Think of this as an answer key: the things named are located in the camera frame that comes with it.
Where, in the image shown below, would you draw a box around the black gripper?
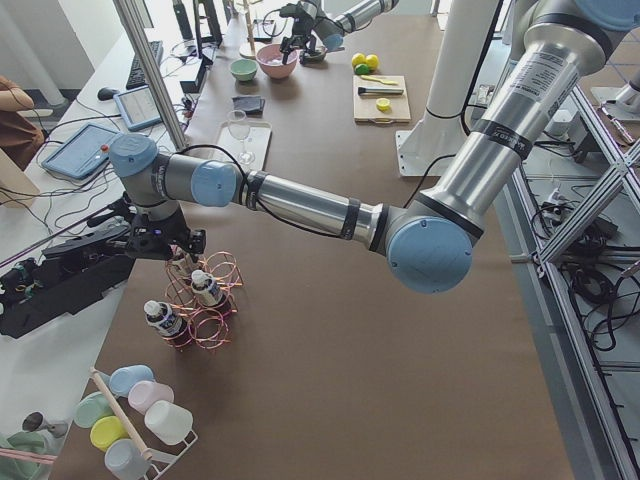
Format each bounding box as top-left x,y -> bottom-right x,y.
280,33 -> 325,63
125,213 -> 206,265

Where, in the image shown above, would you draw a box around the copper wire bottle basket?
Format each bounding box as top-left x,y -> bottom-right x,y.
165,247 -> 244,350

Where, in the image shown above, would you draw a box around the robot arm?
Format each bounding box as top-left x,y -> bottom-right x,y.
109,1 -> 639,293
279,0 -> 398,60

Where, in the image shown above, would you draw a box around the pink ribbed bowl with ice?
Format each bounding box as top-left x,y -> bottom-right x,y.
256,44 -> 298,80

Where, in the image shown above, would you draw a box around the yellow lemon left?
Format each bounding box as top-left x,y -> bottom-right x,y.
351,52 -> 367,68

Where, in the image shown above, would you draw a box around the wooden glass stand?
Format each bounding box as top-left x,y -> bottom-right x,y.
233,0 -> 257,60

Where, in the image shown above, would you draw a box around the yellow plastic knife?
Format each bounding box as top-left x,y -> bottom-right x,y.
360,75 -> 399,86

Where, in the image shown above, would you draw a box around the green lime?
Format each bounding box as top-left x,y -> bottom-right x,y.
365,54 -> 379,71

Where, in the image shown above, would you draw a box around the green bowl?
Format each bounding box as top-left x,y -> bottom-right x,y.
229,58 -> 258,82

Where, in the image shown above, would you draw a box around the black steel muddler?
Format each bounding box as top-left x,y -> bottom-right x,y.
357,86 -> 404,96

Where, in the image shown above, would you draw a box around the dark folded napkin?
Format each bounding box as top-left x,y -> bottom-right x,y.
232,95 -> 265,116

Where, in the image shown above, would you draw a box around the wooden cutting board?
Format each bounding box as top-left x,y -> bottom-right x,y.
353,75 -> 411,123

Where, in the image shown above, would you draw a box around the half lemon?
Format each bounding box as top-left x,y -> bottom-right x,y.
376,98 -> 391,112

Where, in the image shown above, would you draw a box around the wine glass on tray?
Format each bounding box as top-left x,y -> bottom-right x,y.
227,110 -> 255,165

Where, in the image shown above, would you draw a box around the beige serving tray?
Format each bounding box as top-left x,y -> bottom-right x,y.
214,120 -> 272,170

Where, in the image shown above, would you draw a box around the black equipment case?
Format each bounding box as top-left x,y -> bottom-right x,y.
1,226 -> 134,339

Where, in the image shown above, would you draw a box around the blue plastic cup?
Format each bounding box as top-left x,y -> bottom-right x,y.
109,364 -> 155,397

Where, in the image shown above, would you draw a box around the pink plastic cup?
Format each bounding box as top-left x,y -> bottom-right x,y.
127,380 -> 175,414

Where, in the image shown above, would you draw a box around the blue teach pendant near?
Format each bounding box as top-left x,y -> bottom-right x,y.
42,123 -> 122,180

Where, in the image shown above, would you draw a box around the blue teach pendant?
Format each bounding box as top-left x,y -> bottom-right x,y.
113,86 -> 162,132
42,123 -> 122,180

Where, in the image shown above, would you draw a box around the blue teach pendant far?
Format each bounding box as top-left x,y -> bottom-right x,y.
113,86 -> 162,132

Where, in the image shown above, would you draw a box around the white plastic cup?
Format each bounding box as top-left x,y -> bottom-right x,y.
144,400 -> 193,446

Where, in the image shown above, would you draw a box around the black keyboard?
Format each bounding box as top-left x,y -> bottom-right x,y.
125,40 -> 165,91

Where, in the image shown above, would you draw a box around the green plastic cup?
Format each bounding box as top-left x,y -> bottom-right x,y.
74,391 -> 113,429

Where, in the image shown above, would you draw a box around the black computer mouse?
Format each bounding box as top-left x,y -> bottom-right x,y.
97,87 -> 120,101

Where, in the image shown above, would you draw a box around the yellow plastic cup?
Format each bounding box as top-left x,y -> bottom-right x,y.
89,415 -> 129,452

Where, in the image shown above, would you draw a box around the grey plastic cup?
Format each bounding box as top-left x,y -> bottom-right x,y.
104,439 -> 150,480

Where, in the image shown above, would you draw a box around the white wire cup rack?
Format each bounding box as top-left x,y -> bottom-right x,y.
90,368 -> 198,479

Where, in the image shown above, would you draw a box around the aluminium frame post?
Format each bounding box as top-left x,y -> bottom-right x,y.
113,0 -> 187,151

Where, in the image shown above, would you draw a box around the aluminium frame rail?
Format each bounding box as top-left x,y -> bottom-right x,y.
506,82 -> 639,479

